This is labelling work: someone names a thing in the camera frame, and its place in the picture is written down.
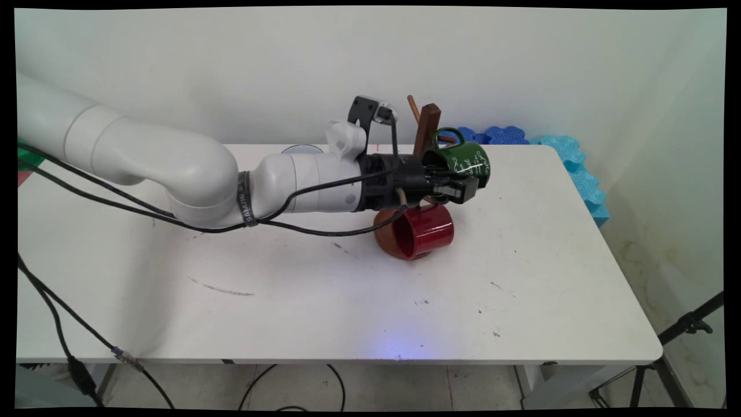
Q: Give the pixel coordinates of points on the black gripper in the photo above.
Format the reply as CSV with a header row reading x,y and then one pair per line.
x,y
385,182

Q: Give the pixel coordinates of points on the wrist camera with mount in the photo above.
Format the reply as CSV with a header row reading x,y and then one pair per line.
x,y
362,110

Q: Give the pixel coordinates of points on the white table leg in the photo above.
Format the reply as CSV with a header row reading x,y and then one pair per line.
x,y
107,379

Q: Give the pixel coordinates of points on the brown wooden mug tree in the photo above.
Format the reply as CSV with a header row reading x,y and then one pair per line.
x,y
429,124

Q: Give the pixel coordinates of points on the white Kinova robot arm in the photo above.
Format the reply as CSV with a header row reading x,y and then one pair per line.
x,y
173,168

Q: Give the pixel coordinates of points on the black tripod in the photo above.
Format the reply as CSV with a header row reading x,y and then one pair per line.
x,y
666,370

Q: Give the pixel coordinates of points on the green foam mat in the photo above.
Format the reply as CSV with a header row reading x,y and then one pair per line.
x,y
26,155

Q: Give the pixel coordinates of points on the green mug with white print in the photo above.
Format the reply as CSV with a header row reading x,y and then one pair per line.
x,y
470,159

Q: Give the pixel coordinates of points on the dark blue foam mat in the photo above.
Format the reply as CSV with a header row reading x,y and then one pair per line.
x,y
506,135
472,136

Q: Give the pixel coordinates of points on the red foam mat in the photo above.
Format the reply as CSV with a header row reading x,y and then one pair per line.
x,y
23,177

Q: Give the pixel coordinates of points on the red ceramic mug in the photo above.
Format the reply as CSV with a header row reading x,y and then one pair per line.
x,y
429,231

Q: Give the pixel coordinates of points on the light blue foam mat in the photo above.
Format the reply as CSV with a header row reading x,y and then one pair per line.
x,y
579,174

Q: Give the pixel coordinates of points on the white enamel mug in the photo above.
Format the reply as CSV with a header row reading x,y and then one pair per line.
x,y
301,149

